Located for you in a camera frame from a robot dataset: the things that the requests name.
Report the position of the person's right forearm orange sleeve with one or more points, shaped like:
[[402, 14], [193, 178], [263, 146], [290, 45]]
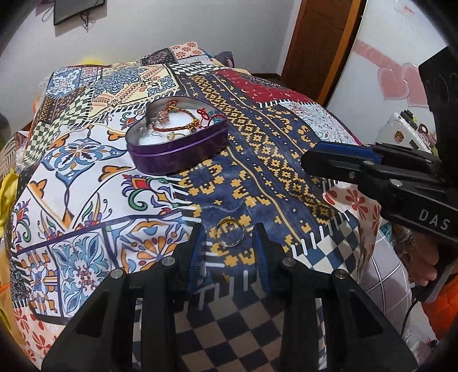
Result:
[[443, 304]]

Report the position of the person's right hand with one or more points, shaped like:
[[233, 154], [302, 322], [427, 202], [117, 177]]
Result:
[[424, 261]]

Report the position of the wooden wardrobe with white door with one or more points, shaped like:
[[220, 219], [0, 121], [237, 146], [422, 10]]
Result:
[[390, 43]]

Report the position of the colourful patchwork blanket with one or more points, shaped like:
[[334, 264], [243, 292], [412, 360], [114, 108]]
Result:
[[118, 186]]

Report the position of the yellow pillow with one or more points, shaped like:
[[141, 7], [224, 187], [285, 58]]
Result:
[[91, 60]]

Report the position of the white quilted sheet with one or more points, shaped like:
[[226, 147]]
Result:
[[386, 279]]

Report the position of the silver bangle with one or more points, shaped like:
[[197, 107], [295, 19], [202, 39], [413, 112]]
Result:
[[219, 238]]

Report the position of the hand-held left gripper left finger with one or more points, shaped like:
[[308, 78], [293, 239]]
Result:
[[196, 250]]

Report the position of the yellow cartoon blanket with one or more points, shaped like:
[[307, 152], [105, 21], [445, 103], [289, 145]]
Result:
[[7, 193]]

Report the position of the brown wooden door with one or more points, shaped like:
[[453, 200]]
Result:
[[318, 46]]

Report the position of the pink banner sticker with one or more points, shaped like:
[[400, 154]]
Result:
[[368, 53]]

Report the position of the large pink heart sticker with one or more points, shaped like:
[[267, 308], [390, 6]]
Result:
[[402, 84]]

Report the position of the dark blue bag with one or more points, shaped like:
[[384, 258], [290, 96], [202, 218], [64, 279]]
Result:
[[225, 59]]

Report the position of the white suitcase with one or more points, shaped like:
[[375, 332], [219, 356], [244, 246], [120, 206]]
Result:
[[404, 130]]

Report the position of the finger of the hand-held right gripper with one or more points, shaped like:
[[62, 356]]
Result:
[[329, 164], [343, 148]]

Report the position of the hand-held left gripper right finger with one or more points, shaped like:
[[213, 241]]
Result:
[[259, 257]]

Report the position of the small black wall monitor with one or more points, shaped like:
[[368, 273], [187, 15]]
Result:
[[77, 10]]

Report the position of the purple heart-shaped tin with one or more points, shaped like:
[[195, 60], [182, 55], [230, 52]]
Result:
[[179, 153]]

